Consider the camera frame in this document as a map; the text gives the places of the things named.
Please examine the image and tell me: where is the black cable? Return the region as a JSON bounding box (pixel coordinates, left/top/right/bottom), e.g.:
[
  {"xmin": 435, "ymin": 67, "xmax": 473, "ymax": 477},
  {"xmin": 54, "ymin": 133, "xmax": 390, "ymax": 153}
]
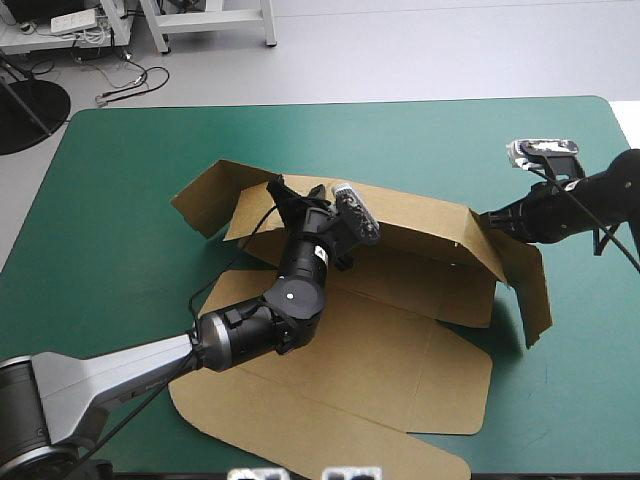
[
  {"xmin": 74, "ymin": 199, "xmax": 282, "ymax": 466},
  {"xmin": 527, "ymin": 164, "xmax": 640, "ymax": 275}
]

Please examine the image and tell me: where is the black round stand base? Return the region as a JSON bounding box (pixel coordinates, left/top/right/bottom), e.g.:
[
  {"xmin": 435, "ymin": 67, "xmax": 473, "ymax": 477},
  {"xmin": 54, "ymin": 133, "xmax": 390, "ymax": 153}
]
[{"xmin": 0, "ymin": 78, "xmax": 72, "ymax": 156}]

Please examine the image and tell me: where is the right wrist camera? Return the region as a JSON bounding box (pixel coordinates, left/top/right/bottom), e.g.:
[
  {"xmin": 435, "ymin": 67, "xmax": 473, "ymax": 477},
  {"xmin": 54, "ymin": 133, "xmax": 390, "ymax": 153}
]
[{"xmin": 504, "ymin": 137, "xmax": 581, "ymax": 173}]

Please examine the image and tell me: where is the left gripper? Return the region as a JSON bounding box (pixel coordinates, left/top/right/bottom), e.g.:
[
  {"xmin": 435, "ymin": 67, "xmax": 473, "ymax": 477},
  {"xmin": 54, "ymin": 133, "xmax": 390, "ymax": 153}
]
[{"xmin": 265, "ymin": 174, "xmax": 357, "ymax": 272}]

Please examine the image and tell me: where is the brown cardboard box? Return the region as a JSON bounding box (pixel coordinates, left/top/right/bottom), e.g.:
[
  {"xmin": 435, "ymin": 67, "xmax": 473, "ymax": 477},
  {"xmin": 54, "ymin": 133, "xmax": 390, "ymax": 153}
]
[{"xmin": 168, "ymin": 158, "xmax": 554, "ymax": 480}]

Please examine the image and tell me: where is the white metal rack frame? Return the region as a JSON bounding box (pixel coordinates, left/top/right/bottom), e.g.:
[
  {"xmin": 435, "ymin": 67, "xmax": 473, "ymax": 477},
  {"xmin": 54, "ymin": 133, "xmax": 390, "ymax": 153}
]
[{"xmin": 138, "ymin": 0, "xmax": 279, "ymax": 55}]

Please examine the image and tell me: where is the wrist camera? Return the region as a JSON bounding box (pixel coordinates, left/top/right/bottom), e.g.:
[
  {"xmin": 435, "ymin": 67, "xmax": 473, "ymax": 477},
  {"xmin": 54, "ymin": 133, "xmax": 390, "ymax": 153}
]
[
  {"xmin": 504, "ymin": 137, "xmax": 581, "ymax": 173},
  {"xmin": 330, "ymin": 182, "xmax": 382, "ymax": 245}
]

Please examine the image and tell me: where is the thin black cord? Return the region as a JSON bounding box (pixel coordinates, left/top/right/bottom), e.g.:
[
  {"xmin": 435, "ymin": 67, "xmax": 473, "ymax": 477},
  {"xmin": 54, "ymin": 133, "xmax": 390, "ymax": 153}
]
[{"xmin": 73, "ymin": 55, "xmax": 171, "ymax": 109}]

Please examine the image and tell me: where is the white power strip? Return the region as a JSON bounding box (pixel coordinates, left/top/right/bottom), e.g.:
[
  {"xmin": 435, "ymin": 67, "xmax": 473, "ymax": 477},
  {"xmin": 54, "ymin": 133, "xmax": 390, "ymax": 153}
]
[{"xmin": 49, "ymin": 8, "xmax": 99, "ymax": 35}]

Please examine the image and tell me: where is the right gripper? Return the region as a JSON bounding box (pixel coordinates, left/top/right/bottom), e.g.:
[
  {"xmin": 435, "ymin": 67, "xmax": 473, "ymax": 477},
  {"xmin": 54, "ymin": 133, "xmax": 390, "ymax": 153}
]
[{"xmin": 478, "ymin": 181, "xmax": 569, "ymax": 246}]

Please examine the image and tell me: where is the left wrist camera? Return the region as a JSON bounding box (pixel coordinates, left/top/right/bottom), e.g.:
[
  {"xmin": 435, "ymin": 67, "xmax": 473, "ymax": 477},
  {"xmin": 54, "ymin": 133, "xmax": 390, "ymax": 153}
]
[{"xmin": 330, "ymin": 182, "xmax": 382, "ymax": 245}]

